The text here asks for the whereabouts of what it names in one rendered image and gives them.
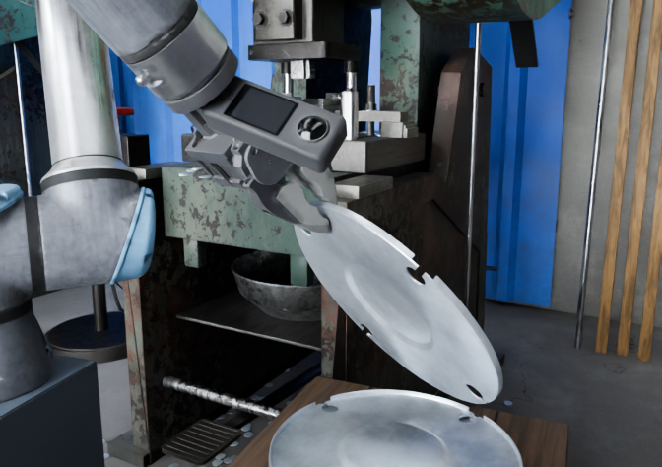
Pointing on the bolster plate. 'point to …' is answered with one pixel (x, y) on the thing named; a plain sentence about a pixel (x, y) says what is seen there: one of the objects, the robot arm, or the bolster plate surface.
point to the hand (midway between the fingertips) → (331, 219)
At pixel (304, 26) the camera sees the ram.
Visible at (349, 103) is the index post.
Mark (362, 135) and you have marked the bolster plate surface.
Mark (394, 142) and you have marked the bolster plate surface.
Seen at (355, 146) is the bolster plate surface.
